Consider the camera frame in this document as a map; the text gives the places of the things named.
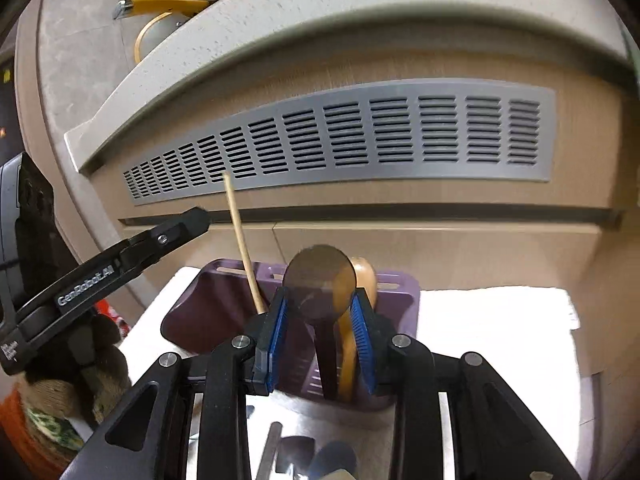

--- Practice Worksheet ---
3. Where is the wooden spoon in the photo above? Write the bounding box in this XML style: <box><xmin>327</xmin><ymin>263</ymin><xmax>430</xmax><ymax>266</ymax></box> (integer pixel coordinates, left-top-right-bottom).
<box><xmin>337</xmin><ymin>257</ymin><xmax>378</xmax><ymax>404</ymax></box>

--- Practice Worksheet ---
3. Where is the purple plastic utensil holder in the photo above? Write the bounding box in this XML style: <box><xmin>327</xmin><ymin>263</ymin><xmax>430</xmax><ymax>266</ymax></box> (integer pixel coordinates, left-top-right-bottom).
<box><xmin>160</xmin><ymin>259</ymin><xmax>420</xmax><ymax>402</ymax></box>

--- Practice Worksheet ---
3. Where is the pale blue spoon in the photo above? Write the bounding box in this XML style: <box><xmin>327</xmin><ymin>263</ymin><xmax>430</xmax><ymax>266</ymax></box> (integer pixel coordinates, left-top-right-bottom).
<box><xmin>307</xmin><ymin>441</ymin><xmax>358</xmax><ymax>479</ymax></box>

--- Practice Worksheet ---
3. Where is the white textured towel mat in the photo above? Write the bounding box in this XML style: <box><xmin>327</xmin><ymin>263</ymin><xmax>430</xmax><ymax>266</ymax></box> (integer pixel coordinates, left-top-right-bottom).
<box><xmin>117</xmin><ymin>265</ymin><xmax>584</xmax><ymax>480</ymax></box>

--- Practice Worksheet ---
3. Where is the grey ventilation grille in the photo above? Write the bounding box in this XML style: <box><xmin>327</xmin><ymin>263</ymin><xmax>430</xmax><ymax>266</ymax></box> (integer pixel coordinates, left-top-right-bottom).
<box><xmin>122</xmin><ymin>78</ymin><xmax>556</xmax><ymax>205</ymax></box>

